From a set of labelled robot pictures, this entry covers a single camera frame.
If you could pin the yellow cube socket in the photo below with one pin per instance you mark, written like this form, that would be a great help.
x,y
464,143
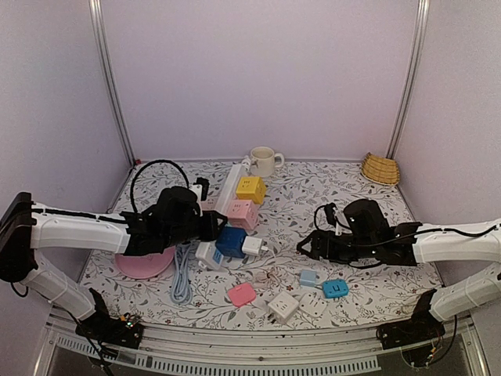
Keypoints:
x,y
251,188

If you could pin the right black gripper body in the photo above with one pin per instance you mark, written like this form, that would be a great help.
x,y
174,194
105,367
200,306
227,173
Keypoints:
x,y
364,248

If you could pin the small white charger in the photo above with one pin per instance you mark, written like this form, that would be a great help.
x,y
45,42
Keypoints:
x,y
254,246

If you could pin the white plug adapter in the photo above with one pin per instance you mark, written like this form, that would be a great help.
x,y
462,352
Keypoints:
x,y
312,305

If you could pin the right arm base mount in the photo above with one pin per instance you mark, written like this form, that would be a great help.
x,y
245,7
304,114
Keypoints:
x,y
420,327

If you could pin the white cube socket adapter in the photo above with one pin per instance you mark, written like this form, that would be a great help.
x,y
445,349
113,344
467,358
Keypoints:
x,y
282,308

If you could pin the pink square plug adapter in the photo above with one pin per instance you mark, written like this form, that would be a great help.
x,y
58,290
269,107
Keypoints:
x,y
242,295

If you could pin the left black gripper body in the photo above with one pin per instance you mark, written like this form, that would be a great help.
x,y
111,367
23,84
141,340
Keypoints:
x,y
181,234

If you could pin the cream ceramic mug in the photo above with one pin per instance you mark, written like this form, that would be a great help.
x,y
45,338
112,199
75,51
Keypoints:
x,y
264,161

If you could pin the pink cube socket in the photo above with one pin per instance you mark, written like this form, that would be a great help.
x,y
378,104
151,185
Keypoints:
x,y
243,214

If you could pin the blue square plug adapter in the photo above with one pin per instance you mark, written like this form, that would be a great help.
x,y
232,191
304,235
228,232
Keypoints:
x,y
335,288

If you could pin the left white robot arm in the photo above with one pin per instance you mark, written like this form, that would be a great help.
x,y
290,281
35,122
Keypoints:
x,y
27,226

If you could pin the pink round plate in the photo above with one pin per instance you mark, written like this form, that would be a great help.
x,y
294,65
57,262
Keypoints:
x,y
144,267

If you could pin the long white power strip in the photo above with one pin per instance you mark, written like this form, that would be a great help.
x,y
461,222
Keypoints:
x,y
228,192

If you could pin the small light blue adapter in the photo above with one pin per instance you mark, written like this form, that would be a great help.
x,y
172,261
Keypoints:
x,y
308,278

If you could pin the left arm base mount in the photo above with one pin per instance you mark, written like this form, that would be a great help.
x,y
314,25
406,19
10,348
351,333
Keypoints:
x,y
103,328

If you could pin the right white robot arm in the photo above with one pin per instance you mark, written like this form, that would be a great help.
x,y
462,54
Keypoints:
x,y
470,242

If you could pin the floral tablecloth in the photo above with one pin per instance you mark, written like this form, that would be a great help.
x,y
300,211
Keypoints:
x,y
290,212

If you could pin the blue cube socket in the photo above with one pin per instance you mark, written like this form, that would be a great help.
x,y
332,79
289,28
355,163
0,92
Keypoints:
x,y
230,242

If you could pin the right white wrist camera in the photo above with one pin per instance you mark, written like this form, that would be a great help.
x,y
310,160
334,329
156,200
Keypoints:
x,y
331,217

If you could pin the yellow woven basket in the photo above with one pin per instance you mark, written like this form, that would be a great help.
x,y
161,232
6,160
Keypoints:
x,y
380,170

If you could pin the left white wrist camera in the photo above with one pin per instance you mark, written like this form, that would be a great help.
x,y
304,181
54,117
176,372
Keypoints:
x,y
200,188

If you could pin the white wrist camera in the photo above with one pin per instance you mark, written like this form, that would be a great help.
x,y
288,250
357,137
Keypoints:
x,y
331,217
200,188

